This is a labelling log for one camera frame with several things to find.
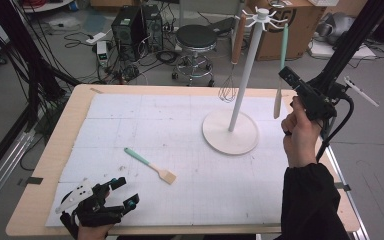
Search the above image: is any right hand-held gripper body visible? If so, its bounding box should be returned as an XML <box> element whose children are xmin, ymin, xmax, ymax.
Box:
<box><xmin>293</xmin><ymin>75</ymin><xmax>380</xmax><ymax>123</ymax></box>

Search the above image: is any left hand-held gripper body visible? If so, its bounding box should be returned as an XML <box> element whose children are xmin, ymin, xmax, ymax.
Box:
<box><xmin>54</xmin><ymin>179</ymin><xmax>125</xmax><ymax>239</ymax></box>

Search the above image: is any mint and cream silicone spatula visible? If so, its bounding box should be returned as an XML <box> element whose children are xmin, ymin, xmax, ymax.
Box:
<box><xmin>273</xmin><ymin>23</ymin><xmax>290</xmax><ymax>120</ymax></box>

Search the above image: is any mint and cream silicone brush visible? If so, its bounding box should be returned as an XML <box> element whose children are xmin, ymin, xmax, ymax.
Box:
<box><xmin>123</xmin><ymin>147</ymin><xmax>178</xmax><ymax>185</ymax></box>

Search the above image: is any whisk with wooden handle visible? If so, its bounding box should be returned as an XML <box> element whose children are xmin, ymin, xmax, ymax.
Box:
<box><xmin>217</xmin><ymin>13</ymin><xmax>248</xmax><ymax>104</ymax></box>

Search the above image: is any white utensil stand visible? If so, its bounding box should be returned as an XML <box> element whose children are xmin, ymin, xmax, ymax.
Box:
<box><xmin>202</xmin><ymin>7</ymin><xmax>289</xmax><ymax>156</ymax></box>

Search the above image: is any person's left hand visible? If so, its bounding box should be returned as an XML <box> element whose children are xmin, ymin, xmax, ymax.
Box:
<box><xmin>77</xmin><ymin>223</ymin><xmax>113</xmax><ymax>240</ymax></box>

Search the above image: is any person's right hand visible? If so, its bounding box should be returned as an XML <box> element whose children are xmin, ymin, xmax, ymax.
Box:
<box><xmin>280</xmin><ymin>95</ymin><xmax>324</xmax><ymax>168</ymax></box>

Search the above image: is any cardboard box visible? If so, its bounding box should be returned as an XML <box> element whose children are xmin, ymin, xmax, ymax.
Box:
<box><xmin>246</xmin><ymin>0</ymin><xmax>326</xmax><ymax>62</ymax></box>

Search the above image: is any grey bag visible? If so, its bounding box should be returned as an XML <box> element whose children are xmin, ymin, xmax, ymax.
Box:
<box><xmin>316</xmin><ymin>12</ymin><xmax>356</xmax><ymax>38</ymax></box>

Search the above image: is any white foam mat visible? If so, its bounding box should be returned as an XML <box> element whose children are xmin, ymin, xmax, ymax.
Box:
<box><xmin>45</xmin><ymin>93</ymin><xmax>301</xmax><ymax>228</ymax></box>

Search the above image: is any black round stool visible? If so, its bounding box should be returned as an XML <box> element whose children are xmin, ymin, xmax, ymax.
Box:
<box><xmin>172</xmin><ymin>24</ymin><xmax>218</xmax><ymax>88</ymax></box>

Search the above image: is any small white device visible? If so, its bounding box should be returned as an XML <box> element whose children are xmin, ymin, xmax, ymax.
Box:
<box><xmin>95</xmin><ymin>40</ymin><xmax>110</xmax><ymax>68</ymax></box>

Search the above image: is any black computer tower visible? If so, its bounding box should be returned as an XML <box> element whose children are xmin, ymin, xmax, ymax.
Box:
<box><xmin>110</xmin><ymin>5</ymin><xmax>148</xmax><ymax>63</ymax></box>
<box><xmin>142</xmin><ymin>3</ymin><xmax>164</xmax><ymax>53</ymax></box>

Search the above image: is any white power strip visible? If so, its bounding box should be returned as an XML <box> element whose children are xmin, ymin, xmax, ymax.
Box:
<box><xmin>85</xmin><ymin>31</ymin><xmax>108</xmax><ymax>45</ymax></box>

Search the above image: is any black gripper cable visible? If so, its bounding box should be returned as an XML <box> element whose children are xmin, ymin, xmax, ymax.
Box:
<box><xmin>314</xmin><ymin>93</ymin><xmax>355</xmax><ymax>163</ymax></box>

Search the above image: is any black metal frame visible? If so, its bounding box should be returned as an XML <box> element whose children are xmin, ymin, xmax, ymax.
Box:
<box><xmin>308</xmin><ymin>0</ymin><xmax>384</xmax><ymax>98</ymax></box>

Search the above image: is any silver metal rail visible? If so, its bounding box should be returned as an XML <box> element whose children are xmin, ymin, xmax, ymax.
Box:
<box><xmin>0</xmin><ymin>131</ymin><xmax>36</xmax><ymax>219</ymax></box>

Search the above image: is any black stand with cables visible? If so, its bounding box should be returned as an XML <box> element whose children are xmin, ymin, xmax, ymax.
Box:
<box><xmin>0</xmin><ymin>0</ymin><xmax>81</xmax><ymax>183</ymax></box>

